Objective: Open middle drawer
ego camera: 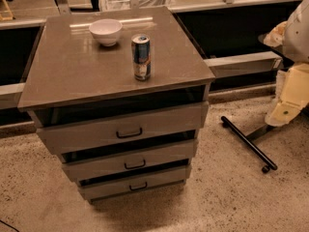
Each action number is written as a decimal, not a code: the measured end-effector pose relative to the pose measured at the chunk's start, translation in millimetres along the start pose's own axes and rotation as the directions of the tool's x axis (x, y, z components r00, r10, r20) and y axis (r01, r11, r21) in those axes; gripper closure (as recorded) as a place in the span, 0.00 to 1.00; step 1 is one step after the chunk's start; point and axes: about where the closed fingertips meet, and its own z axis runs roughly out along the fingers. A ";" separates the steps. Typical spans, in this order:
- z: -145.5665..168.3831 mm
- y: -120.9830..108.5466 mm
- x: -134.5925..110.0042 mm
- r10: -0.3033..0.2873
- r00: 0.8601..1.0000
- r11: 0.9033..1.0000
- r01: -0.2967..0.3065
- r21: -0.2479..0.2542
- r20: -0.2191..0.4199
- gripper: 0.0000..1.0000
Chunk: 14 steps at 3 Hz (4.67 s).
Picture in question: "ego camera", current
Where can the grey drawer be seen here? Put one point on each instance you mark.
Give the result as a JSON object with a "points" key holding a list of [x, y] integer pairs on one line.
{"points": [[130, 160], [119, 129], [135, 183]]}

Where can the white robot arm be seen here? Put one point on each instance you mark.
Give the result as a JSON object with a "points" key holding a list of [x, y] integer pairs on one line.
{"points": [[292, 86]]}

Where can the blue silver drink can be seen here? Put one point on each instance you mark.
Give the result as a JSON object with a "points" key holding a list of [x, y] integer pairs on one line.
{"points": [[141, 56]]}

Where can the white ceramic bowl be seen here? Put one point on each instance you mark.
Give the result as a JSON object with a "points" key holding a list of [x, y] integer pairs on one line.
{"points": [[106, 31]]}

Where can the wire mesh basket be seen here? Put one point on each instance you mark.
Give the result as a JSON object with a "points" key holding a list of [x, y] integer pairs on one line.
{"points": [[118, 5]]}

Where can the yellow wooden frame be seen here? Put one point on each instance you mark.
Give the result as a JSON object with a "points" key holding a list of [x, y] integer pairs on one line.
{"points": [[5, 11]]}

